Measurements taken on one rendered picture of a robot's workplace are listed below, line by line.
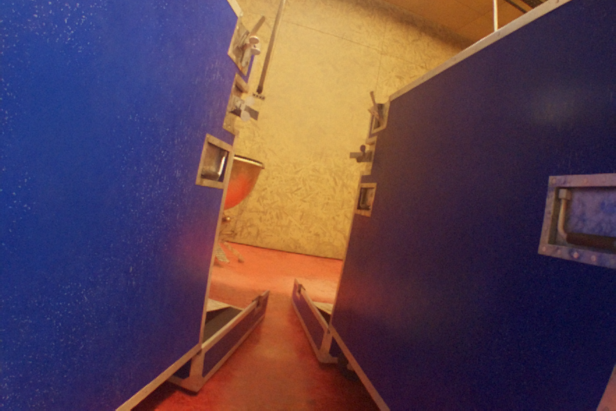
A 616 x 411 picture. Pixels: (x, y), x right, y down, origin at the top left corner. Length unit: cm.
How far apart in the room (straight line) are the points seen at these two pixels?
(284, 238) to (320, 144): 108
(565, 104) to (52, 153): 60
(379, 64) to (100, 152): 394
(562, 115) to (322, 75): 353
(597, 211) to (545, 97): 18
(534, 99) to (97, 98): 57
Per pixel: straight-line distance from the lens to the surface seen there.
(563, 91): 51
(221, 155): 79
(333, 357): 132
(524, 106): 56
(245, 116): 79
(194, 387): 100
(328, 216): 375
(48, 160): 38
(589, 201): 46
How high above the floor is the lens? 60
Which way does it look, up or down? 3 degrees up
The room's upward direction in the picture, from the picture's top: 11 degrees clockwise
